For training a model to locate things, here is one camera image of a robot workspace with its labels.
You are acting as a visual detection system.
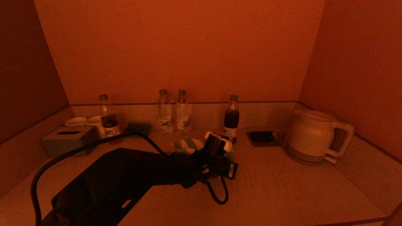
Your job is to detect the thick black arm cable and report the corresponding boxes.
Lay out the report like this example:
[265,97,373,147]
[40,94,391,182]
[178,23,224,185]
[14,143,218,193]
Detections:
[30,132,167,226]

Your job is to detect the part-empty amber tea bottle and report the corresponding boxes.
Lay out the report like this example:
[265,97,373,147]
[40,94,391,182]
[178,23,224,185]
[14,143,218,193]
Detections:
[99,94,123,144]

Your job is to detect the dark pop-up power socket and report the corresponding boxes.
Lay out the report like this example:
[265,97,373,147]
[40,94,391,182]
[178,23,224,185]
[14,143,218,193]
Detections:
[246,131,279,147]

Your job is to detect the cream electric kettle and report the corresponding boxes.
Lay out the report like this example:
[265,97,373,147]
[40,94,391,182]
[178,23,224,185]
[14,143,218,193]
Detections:
[287,109,355,164]

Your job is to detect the grey-blue tissue box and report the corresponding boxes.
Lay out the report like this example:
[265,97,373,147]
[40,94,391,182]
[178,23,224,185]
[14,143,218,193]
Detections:
[42,126,98,157]

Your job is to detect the full dark tea bottle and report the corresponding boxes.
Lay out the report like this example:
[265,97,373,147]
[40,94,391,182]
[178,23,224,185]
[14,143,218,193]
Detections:
[224,95,240,144]

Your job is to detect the clear water bottle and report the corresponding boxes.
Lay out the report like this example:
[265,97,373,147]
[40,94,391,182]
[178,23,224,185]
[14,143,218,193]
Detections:
[158,89,174,132]
[176,90,191,131]

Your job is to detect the small teal tray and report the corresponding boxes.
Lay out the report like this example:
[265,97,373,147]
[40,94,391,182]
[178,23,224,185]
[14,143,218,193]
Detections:
[126,122,151,136]

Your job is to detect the thin black camera cable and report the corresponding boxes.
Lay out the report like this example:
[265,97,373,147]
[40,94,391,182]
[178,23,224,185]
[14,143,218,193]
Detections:
[206,175,229,205]

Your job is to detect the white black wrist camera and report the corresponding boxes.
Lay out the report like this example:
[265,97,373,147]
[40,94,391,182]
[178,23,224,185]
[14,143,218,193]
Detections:
[204,132,233,157]

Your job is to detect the white ceramic cup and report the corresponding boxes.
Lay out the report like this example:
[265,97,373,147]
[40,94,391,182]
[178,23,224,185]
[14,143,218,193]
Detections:
[65,117,88,127]
[85,116,106,138]

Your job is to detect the green white striped towel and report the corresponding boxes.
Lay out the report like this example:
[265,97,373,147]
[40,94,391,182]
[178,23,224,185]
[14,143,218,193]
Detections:
[171,137,234,157]

